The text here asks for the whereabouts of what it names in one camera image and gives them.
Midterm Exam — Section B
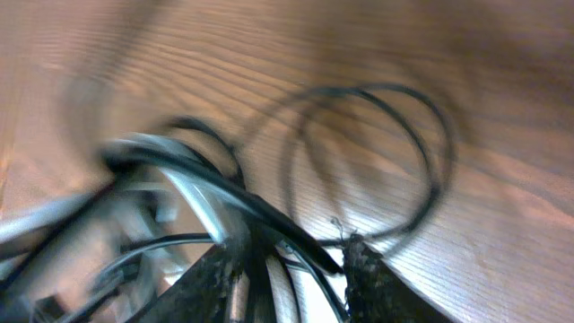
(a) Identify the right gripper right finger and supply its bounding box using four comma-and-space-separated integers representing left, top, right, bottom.
343, 234, 453, 323

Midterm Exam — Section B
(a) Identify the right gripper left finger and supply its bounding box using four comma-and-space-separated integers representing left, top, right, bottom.
126, 247, 243, 323

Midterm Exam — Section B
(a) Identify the black usb cable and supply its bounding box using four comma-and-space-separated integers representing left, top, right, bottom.
0, 83, 457, 323

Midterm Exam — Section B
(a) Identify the white usb cable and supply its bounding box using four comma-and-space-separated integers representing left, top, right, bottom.
0, 134, 315, 323

